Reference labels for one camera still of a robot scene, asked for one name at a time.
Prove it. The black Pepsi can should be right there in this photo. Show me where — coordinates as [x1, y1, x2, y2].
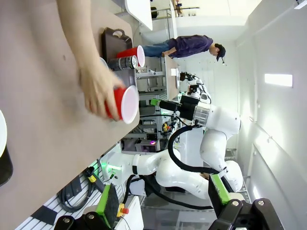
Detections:
[107, 55, 139, 71]

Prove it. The rectangular ceiling light panel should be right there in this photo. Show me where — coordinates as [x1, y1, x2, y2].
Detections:
[264, 73, 294, 88]

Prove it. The yellow black cable connector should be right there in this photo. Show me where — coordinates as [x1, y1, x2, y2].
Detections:
[85, 167, 106, 193]

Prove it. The white emergency stop box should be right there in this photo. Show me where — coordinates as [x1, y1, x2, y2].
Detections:
[116, 195, 144, 230]

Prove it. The red plastic cup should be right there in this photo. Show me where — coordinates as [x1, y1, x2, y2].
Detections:
[104, 85, 140, 125]
[117, 45, 146, 68]

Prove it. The black sleeved right arm cable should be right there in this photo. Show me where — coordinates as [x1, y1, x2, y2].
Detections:
[167, 124, 229, 176]

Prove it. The person's right forearm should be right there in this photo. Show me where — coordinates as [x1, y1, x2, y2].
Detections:
[56, 0, 103, 72]

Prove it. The person's right hand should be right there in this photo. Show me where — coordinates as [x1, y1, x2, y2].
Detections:
[79, 63, 126, 122]

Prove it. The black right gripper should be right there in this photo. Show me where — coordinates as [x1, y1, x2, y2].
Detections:
[150, 95, 200, 120]

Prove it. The brown plastic serving tray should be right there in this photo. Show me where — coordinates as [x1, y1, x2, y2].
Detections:
[100, 27, 133, 59]
[0, 146, 14, 187]

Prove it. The aluminium frame shelving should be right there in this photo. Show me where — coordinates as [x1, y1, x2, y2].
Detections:
[134, 68, 169, 150]

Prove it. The grey coiled cable bundle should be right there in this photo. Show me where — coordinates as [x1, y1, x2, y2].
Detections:
[58, 181, 97, 213]

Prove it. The beige wooden desk top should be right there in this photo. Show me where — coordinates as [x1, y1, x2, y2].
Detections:
[164, 55, 181, 101]

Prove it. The person in purple shirt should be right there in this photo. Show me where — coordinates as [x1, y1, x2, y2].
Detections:
[141, 34, 226, 63]

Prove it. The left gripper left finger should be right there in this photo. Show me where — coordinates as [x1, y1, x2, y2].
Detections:
[54, 183, 120, 230]

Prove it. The white rounded table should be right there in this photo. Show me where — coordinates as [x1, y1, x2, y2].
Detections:
[125, 0, 154, 31]

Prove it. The black floor cable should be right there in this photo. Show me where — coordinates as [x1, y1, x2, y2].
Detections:
[124, 174, 214, 209]

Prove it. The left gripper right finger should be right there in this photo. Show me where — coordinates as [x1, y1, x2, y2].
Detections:
[208, 173, 286, 230]

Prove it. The grey slotted aluminium base plate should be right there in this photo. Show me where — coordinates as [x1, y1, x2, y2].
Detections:
[14, 172, 107, 230]

